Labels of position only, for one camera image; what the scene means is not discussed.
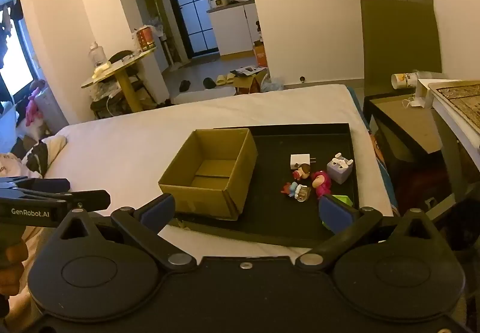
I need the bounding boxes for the black-framed glass door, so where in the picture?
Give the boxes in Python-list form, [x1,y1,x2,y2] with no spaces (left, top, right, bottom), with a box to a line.
[157,0,220,59]

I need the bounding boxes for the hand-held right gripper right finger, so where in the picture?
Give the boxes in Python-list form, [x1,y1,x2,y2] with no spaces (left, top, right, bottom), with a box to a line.
[296,194,436,274]

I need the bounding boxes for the olive green chair back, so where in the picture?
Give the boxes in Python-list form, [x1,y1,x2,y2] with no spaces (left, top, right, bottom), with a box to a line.
[360,0,444,98]

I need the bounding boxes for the instant noodle cup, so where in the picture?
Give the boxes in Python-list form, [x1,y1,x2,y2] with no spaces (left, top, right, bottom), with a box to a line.
[391,72,419,89]

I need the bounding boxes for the patterned top table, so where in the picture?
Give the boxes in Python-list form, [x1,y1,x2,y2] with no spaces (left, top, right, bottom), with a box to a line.
[427,81,480,206]

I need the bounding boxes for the white items on table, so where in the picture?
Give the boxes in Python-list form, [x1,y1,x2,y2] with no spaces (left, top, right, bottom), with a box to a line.
[93,61,112,78]

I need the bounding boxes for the white floor mat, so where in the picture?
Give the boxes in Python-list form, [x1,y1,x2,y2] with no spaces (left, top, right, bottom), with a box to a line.
[174,88,237,105]

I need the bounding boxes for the cardboard box with papers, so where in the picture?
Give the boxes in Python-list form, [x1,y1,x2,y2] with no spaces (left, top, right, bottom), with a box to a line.
[230,65,269,96]

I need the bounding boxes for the person's left hand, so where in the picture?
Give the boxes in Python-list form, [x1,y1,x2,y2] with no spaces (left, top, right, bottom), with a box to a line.
[0,239,31,297]

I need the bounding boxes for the round yellow table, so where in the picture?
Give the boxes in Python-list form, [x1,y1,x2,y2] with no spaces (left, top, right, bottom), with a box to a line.
[81,46,158,113]

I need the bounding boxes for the pink monster figurine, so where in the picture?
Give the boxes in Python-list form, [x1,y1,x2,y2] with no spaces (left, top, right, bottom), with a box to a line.
[310,170,332,199]

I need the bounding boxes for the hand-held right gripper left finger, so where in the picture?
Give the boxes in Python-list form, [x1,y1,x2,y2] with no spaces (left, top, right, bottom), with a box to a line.
[56,194,197,274]

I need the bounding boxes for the clear glass jar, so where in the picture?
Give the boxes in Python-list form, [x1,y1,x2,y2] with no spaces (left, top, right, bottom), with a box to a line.
[89,41,107,67]

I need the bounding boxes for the white charger plug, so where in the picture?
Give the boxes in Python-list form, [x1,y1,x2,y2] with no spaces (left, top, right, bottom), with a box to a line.
[290,153,318,171]

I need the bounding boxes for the red tin can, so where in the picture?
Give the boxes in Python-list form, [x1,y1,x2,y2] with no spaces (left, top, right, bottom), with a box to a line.
[136,26,157,52]

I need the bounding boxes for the dark side table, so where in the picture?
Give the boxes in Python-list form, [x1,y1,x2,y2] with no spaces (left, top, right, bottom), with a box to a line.
[363,93,449,178]

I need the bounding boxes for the black tray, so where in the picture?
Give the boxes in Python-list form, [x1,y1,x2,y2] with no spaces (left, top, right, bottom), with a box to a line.
[176,123,361,248]

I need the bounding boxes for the clear plastic bag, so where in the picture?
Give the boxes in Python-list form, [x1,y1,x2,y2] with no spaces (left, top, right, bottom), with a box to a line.
[260,76,284,93]

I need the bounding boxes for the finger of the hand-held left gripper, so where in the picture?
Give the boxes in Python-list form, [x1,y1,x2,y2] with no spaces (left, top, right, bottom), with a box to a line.
[37,189,112,212]
[0,176,71,193]

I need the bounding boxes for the pink plush toy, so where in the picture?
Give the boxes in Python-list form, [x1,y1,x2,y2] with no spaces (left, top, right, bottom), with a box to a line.
[25,80,47,127]

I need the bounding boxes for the orange carton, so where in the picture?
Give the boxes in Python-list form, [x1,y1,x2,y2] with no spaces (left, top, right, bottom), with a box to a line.
[252,41,269,67]

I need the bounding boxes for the grey cube toy with ears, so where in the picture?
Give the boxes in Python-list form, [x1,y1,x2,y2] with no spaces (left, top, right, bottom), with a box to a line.
[326,153,355,184]

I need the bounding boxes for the orange and blue figurine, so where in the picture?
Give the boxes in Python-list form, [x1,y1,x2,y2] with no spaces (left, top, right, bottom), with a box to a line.
[281,182,312,202]

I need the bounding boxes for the white kitchen cabinet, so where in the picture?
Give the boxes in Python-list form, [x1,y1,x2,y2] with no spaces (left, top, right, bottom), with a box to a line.
[208,3,263,56]

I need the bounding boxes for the dark stool with clutter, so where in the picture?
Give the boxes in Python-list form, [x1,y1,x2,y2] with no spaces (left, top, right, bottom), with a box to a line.
[90,79,130,120]

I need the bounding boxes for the black and white clothing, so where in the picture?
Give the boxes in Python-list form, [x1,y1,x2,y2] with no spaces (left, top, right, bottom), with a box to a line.
[0,134,69,181]

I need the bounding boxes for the window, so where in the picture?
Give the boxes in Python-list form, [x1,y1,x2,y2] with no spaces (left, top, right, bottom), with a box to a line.
[0,28,35,98]

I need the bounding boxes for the brown-haired figurine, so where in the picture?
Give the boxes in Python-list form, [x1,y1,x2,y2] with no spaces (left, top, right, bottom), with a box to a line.
[292,164,313,181]

